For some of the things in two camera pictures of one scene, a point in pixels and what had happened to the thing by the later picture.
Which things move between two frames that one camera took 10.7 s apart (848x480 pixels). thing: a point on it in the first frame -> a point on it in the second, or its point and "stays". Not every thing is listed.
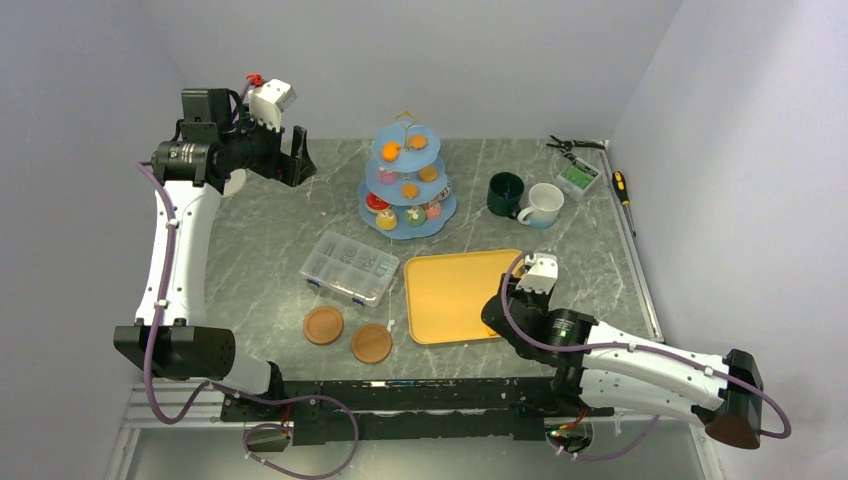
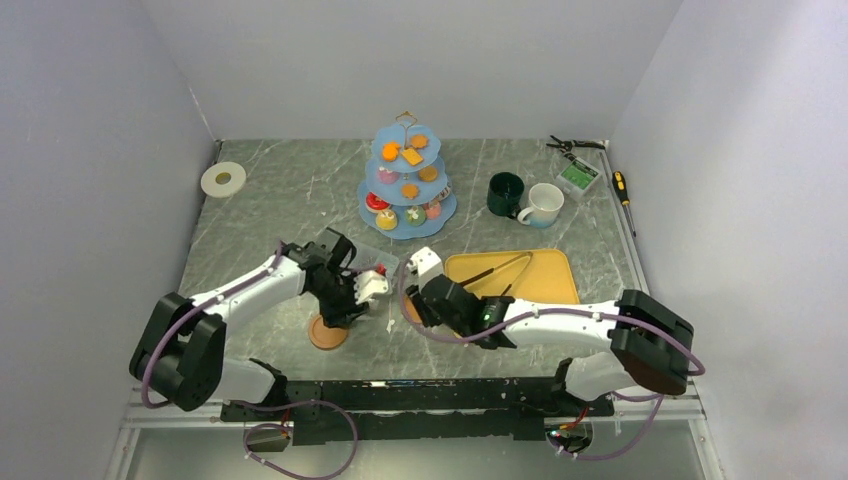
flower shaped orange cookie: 409,191 stays
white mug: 545,202 stays
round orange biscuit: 428,173 stays
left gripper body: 258,148 -> 336,298
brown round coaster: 372,343 -> 412,310
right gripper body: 531,298 -> 429,317
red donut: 376,202 stays
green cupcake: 415,216 stays
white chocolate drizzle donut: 444,193 stays
